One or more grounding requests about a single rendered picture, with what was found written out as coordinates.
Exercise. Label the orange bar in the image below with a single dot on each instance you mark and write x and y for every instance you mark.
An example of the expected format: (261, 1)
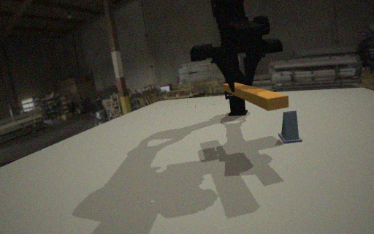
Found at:
(264, 99)

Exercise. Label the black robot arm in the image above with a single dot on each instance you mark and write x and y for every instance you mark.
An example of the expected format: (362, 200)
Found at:
(242, 33)

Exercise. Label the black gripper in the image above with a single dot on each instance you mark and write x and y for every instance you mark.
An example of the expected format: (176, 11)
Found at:
(219, 54)

